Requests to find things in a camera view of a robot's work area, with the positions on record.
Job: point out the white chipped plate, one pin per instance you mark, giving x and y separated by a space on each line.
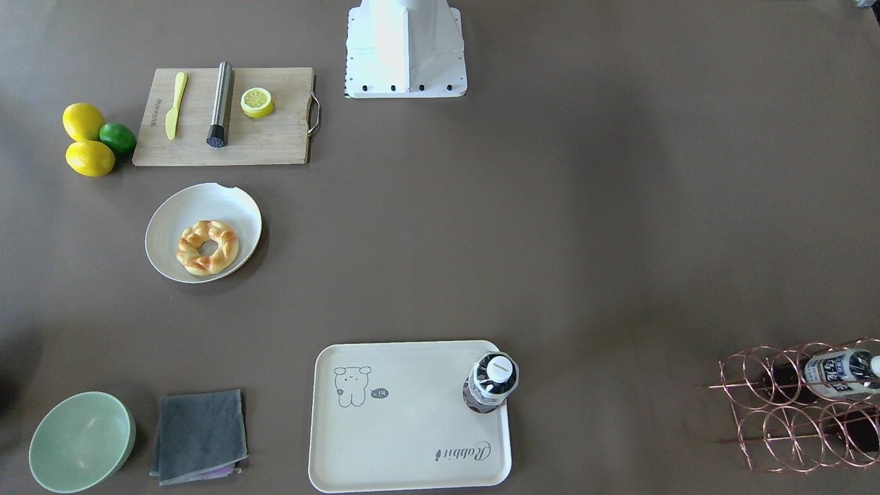
205 201

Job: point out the copper wire bottle rack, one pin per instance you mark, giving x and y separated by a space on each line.
782 425

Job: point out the clear water bottle upright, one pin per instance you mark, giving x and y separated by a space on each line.
491 381

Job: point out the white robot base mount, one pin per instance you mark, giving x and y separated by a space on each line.
405 49

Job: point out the yellow lemon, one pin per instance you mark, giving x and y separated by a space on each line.
83 121
90 158

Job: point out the half lemon slice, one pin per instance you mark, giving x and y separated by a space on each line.
257 102

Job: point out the labelled bottle in rack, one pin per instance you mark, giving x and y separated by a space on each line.
841 374

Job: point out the green lime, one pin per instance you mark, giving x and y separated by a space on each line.
118 137

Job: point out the yellow plastic knife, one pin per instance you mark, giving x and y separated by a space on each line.
172 116

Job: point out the upper yellow lemon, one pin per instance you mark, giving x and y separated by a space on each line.
83 121

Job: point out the grey folded cloth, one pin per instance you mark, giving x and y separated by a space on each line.
200 436

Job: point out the cream rabbit tray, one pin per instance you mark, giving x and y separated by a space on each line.
391 416

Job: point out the lower yellow lemon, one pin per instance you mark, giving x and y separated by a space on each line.
90 158

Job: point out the braided golden donut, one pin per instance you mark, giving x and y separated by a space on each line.
192 239

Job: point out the wooden cutting board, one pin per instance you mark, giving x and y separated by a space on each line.
282 138

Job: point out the steel cylindrical grinder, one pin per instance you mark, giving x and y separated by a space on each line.
217 131

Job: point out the light green bowl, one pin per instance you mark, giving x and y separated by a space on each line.
81 441

